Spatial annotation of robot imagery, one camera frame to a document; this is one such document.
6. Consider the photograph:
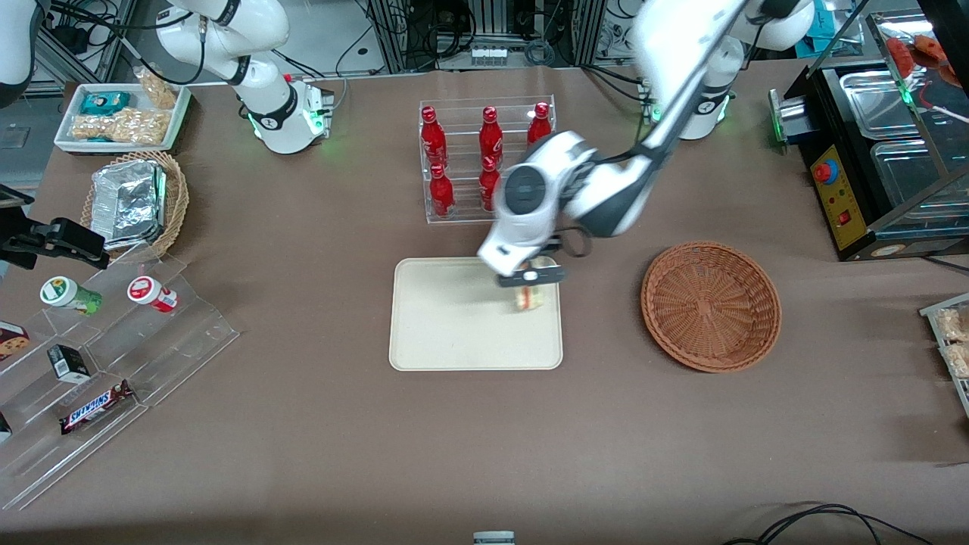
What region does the triangular sandwich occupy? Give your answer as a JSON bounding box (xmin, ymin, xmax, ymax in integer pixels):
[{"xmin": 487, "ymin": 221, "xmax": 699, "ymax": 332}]
[{"xmin": 516, "ymin": 257, "xmax": 558, "ymax": 313}]

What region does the cream rectangular tray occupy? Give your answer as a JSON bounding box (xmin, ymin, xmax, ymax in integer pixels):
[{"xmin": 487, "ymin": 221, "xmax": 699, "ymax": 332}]
[{"xmin": 389, "ymin": 256, "xmax": 564, "ymax": 372}]

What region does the light wicker basket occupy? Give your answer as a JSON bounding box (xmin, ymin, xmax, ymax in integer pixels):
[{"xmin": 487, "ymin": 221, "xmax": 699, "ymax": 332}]
[{"xmin": 81, "ymin": 150, "xmax": 190, "ymax": 260}]

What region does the white snack tray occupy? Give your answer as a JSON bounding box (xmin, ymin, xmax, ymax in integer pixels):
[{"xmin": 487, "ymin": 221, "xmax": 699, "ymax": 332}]
[{"xmin": 55, "ymin": 82, "xmax": 192, "ymax": 156}]

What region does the brown wicker basket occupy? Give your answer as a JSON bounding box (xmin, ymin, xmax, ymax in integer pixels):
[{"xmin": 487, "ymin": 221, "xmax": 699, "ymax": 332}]
[{"xmin": 641, "ymin": 241, "xmax": 782, "ymax": 373}]

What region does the green lid cup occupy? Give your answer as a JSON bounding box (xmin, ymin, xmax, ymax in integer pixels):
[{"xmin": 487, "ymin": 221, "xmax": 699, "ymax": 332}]
[{"xmin": 39, "ymin": 276, "xmax": 103, "ymax": 316}]

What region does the clear acrylic bottle rack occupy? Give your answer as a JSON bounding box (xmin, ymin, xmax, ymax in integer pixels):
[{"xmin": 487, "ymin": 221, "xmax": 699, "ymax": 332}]
[{"xmin": 419, "ymin": 95, "xmax": 556, "ymax": 225}]

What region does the red cola bottle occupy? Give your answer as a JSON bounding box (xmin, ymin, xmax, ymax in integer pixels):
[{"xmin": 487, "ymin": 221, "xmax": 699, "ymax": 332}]
[
  {"xmin": 479, "ymin": 156, "xmax": 503, "ymax": 213},
  {"xmin": 421, "ymin": 106, "xmax": 448, "ymax": 169},
  {"xmin": 479, "ymin": 106, "xmax": 504, "ymax": 163},
  {"xmin": 429, "ymin": 163, "xmax": 456, "ymax": 219},
  {"xmin": 526, "ymin": 102, "xmax": 552, "ymax": 148}
]

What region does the silver foil package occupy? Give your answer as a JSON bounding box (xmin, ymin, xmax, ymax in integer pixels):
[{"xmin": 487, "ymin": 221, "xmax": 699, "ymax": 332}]
[{"xmin": 91, "ymin": 159, "xmax": 168, "ymax": 251}]

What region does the red label cup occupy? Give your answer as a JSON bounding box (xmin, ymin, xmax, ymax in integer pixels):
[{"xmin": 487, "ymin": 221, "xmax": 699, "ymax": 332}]
[{"xmin": 126, "ymin": 276, "xmax": 180, "ymax": 313}]

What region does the brown cookie box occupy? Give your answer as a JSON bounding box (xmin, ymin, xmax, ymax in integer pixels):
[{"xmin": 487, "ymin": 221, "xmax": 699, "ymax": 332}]
[{"xmin": 0, "ymin": 322, "xmax": 32, "ymax": 363}]

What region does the large clear peanut bag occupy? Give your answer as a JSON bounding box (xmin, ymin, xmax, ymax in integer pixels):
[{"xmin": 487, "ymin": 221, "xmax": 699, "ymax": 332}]
[{"xmin": 70, "ymin": 107, "xmax": 171, "ymax": 146}]

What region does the small black box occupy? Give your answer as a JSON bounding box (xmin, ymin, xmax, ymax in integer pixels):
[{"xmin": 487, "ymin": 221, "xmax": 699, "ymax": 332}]
[{"xmin": 47, "ymin": 344, "xmax": 92, "ymax": 384}]

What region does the clear acrylic step stand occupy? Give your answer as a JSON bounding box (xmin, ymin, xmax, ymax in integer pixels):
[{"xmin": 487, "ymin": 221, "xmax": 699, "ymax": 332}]
[{"xmin": 0, "ymin": 242, "xmax": 241, "ymax": 512}]

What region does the teal snack packet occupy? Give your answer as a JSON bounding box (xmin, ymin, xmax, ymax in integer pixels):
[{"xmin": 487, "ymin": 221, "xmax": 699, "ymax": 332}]
[{"xmin": 79, "ymin": 91, "xmax": 131, "ymax": 117}]

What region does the snickers chocolate bar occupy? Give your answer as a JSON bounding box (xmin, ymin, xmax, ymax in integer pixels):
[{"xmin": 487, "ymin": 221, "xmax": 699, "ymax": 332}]
[{"xmin": 60, "ymin": 380, "xmax": 136, "ymax": 435}]

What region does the small clear snack bag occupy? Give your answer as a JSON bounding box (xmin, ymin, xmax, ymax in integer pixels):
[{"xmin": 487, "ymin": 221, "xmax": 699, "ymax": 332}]
[{"xmin": 135, "ymin": 68, "xmax": 179, "ymax": 111}]

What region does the metal equipment rack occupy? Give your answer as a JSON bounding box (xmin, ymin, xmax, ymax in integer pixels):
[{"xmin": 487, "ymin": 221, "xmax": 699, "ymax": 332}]
[{"xmin": 362, "ymin": 0, "xmax": 610, "ymax": 73}]

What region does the black yellow food warmer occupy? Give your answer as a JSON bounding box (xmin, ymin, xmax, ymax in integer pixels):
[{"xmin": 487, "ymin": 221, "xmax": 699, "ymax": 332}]
[{"xmin": 768, "ymin": 0, "xmax": 969, "ymax": 263}]

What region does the teal cloth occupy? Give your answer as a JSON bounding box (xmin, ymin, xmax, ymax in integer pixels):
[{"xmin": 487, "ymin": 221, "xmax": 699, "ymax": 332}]
[{"xmin": 787, "ymin": 0, "xmax": 835, "ymax": 55}]

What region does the red food in warmer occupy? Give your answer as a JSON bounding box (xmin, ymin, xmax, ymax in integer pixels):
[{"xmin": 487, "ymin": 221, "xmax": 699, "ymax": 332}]
[{"xmin": 886, "ymin": 34, "xmax": 952, "ymax": 89}]

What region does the black floor cable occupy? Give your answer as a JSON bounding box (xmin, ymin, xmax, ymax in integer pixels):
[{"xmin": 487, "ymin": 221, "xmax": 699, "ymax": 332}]
[{"xmin": 719, "ymin": 503, "xmax": 936, "ymax": 545}]

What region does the white wire rack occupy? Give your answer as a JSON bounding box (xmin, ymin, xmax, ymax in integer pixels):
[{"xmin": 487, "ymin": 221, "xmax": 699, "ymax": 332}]
[{"xmin": 920, "ymin": 293, "xmax": 969, "ymax": 419}]

